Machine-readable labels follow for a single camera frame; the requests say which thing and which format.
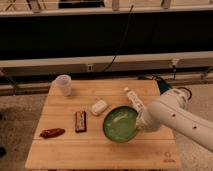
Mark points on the green ceramic bowl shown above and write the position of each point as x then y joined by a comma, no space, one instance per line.
119,124

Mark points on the red snack packet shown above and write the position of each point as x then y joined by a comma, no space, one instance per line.
51,133

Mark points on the white plastic bottle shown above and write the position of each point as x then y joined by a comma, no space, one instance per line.
136,102

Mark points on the brown chocolate bar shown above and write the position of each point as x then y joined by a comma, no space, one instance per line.
80,122

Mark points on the blue power adapter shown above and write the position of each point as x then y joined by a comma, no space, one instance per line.
163,86

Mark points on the wooden folding table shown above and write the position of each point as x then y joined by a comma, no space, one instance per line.
91,149

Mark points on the white wrapped soap bar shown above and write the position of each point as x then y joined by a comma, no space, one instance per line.
99,107

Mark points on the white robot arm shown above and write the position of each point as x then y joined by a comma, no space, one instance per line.
169,110

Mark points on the clear plastic cup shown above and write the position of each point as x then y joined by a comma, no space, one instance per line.
63,83

